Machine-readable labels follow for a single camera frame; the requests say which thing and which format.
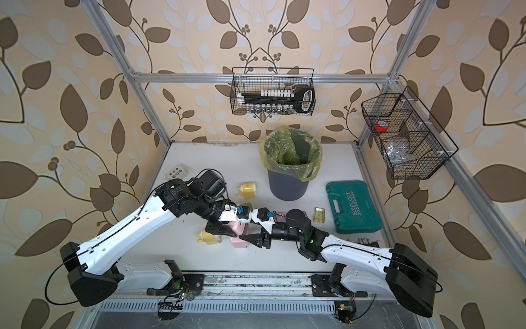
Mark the back wire basket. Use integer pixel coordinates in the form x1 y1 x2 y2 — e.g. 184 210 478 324
230 67 316 116

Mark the right wire basket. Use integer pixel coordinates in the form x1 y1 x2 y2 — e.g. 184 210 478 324
361 87 459 180

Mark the white button box in bag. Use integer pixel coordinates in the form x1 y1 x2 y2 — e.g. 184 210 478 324
165 163 194 181

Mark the clear plastic bag in basket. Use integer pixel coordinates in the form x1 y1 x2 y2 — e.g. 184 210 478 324
384 136 412 166

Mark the grey trash bin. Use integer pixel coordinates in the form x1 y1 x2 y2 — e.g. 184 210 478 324
267 169 309 202

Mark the wire basket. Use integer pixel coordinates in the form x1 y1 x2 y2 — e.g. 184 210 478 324
230 67 316 116
361 87 459 180

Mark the yellow-green bin liner bag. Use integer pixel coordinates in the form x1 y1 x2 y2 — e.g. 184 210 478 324
259 126 323 182

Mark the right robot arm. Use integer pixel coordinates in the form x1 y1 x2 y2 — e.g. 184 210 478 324
236 206 442 318

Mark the socket set in basket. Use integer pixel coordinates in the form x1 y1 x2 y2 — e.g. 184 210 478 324
230 85 316 116

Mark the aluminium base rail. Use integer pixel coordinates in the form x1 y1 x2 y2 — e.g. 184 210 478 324
87 270 429 302

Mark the green pencil sharpener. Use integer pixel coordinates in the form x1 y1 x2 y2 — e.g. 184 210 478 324
241 202 253 212

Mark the green plastic tool case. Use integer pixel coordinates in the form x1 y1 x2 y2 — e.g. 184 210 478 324
325 180 383 234

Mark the yellow sharpener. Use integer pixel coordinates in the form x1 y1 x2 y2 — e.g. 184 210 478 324
197 230 222 245
236 182 257 200

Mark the yellow shavings tray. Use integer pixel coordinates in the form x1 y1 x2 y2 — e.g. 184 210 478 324
313 207 326 223

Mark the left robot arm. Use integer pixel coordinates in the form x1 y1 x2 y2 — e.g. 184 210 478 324
60 169 244 307

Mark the pink shavings tray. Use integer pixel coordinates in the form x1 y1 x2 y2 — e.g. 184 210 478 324
274 212 286 223

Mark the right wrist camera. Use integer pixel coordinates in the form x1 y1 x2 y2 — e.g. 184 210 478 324
249 208 275 234

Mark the pink sharpener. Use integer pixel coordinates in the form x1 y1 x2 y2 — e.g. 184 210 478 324
230 237 251 249
228 222 247 237

